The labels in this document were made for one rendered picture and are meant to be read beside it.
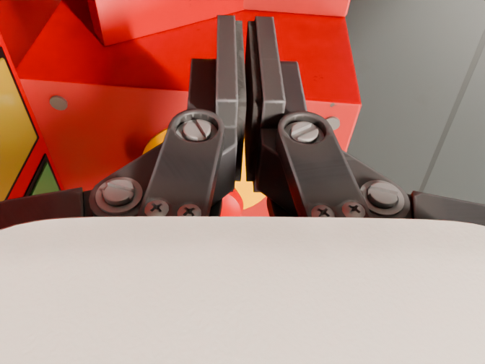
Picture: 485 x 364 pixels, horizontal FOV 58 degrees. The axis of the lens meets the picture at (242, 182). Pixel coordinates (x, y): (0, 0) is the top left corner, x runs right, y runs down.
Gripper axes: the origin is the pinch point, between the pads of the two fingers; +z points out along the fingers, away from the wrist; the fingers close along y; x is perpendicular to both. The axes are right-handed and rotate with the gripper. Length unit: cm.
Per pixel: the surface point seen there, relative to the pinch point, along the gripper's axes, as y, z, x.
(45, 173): -9.5, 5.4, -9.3
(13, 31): -18.1, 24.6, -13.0
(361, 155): 43, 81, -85
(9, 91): -9.5, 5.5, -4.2
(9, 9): -18.3, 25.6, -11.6
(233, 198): 0.1, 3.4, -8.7
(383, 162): 50, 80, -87
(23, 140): -9.5, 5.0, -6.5
